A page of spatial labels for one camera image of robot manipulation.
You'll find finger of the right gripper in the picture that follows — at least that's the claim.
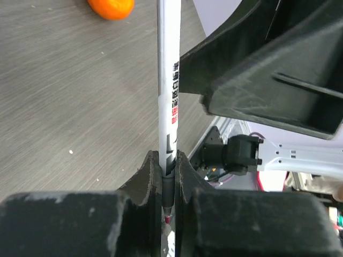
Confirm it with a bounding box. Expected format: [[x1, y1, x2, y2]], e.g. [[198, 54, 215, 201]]
[[180, 1, 342, 140]]

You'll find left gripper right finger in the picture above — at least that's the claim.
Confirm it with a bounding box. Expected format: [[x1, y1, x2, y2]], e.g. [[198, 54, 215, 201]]
[[175, 152, 342, 256]]

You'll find orange tangerine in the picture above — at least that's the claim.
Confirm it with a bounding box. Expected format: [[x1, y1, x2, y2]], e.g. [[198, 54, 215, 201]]
[[87, 0, 135, 20]]

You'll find white marker with pink cap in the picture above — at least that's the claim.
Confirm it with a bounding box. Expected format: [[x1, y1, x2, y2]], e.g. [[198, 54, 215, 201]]
[[157, 0, 182, 224]]

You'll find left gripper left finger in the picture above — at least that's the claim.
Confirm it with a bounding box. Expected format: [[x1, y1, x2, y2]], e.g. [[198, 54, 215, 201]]
[[1, 151, 161, 256]]

